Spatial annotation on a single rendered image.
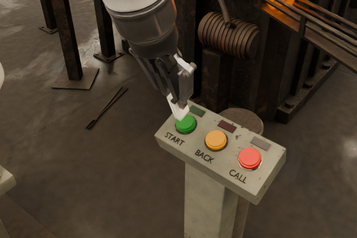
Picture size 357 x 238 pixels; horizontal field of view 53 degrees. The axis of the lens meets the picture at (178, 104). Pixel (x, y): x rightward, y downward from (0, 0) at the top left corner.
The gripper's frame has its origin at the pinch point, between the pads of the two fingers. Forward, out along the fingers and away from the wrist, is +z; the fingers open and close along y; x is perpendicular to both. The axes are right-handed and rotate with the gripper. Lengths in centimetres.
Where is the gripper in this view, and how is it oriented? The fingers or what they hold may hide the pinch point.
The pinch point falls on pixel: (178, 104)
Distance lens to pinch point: 68.0
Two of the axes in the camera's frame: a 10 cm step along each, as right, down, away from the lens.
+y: -7.7, -4.0, 5.0
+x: -6.0, 7.2, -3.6
